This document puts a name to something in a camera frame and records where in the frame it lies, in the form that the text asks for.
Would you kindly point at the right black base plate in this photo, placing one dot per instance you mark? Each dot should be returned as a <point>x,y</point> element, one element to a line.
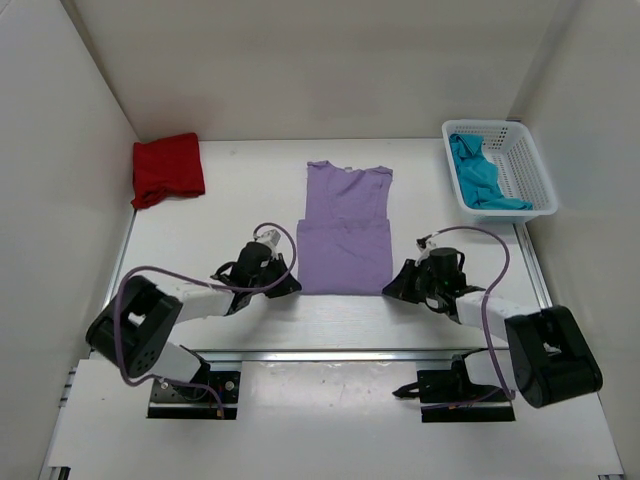
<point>447,396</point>

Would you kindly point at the teal t shirt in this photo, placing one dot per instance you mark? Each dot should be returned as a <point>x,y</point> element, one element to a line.
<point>478,178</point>

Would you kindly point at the aluminium rail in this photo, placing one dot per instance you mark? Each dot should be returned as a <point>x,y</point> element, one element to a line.
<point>333,356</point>

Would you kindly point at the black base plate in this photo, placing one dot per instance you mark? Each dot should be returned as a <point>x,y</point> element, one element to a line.
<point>447,396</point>
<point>187,403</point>

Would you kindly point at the red t shirt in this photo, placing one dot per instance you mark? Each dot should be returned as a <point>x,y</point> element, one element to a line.
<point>167,167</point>

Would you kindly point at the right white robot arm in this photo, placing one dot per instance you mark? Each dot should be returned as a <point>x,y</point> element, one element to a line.
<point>547,360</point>

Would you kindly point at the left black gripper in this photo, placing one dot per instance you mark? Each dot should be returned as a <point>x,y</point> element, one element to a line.
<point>273,273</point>

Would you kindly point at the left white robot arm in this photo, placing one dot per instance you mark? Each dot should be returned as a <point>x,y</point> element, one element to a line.
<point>133,330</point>

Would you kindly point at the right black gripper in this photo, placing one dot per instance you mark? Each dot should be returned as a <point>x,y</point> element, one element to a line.
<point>412,276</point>

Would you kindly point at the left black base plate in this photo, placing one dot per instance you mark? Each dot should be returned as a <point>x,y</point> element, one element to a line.
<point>187,403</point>

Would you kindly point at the purple t shirt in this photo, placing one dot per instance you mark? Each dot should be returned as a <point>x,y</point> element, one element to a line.
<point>344,240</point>

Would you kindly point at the white plastic basket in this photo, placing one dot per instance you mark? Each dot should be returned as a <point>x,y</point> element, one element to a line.
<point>520,172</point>

